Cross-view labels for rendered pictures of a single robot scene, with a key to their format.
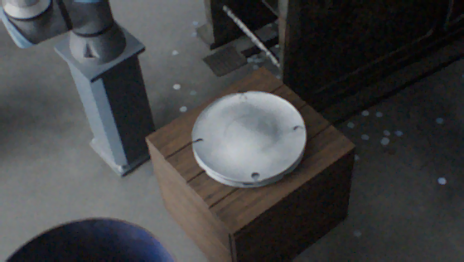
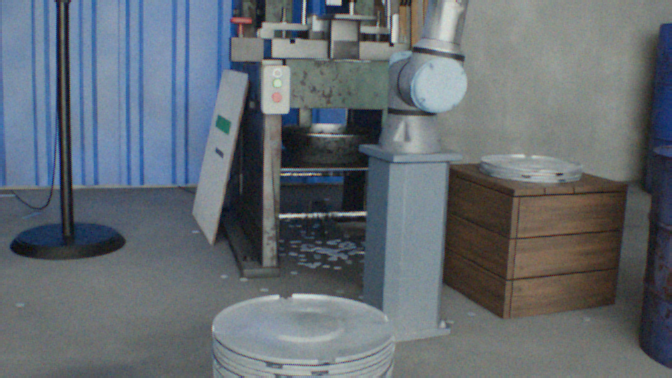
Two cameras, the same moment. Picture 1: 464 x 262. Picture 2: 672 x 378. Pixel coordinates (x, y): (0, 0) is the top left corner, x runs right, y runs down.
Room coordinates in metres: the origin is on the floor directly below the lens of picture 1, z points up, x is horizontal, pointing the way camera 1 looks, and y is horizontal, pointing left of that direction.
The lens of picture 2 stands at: (1.10, 2.18, 0.69)
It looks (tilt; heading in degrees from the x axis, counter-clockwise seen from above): 11 degrees down; 284
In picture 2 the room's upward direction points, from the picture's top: 2 degrees clockwise
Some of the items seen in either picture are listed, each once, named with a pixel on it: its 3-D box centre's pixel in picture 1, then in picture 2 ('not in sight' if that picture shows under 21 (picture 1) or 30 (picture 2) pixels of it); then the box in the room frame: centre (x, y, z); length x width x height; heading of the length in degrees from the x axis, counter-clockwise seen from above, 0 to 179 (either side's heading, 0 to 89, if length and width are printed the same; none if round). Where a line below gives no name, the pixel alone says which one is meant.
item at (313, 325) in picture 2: not in sight; (303, 325); (1.41, 1.08, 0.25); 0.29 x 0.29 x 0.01
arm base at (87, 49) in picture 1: (94, 32); (410, 128); (1.36, 0.39, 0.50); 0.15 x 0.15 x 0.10
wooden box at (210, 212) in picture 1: (252, 180); (525, 232); (1.06, 0.00, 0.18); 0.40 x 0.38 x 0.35; 125
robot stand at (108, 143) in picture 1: (114, 99); (405, 239); (1.36, 0.39, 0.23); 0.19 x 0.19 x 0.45; 38
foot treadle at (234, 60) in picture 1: (285, 36); (335, 217); (1.67, -0.15, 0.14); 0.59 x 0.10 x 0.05; 118
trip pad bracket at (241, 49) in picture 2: not in sight; (246, 67); (1.90, 0.08, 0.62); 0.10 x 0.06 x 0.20; 28
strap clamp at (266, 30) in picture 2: not in sight; (281, 23); (1.88, -0.19, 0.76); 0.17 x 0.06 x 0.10; 28
